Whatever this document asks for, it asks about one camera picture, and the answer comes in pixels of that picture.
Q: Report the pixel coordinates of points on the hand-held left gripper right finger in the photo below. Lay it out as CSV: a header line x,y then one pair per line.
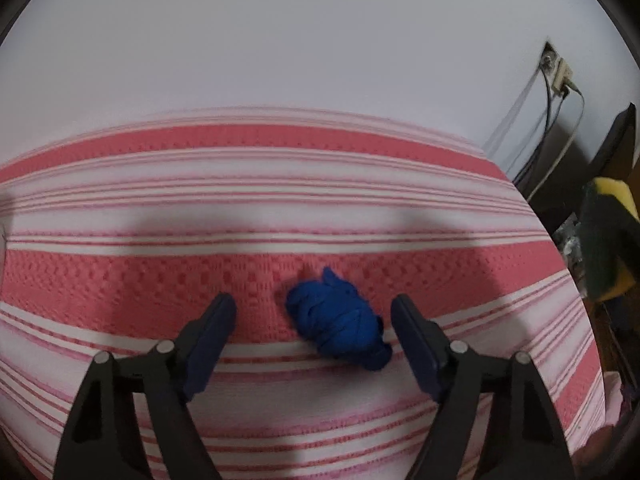
x,y
420,350

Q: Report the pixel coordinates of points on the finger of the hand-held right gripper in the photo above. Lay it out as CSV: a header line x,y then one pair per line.
x,y
631,240

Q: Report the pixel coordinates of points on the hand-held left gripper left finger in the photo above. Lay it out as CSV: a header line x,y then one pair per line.
x,y
210,345

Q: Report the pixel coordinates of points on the yellow green scouring sponge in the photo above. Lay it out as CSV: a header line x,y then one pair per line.
x,y
600,240

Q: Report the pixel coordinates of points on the blue cloth bundle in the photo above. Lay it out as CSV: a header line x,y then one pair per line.
x,y
335,320

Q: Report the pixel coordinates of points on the red striped tablecloth desktop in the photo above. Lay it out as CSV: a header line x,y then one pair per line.
x,y
300,160

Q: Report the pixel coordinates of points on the black monitor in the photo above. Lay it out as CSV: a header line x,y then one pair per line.
x,y
615,145

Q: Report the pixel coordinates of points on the beige wall socket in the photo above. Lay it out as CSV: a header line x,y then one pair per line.
x,y
564,77

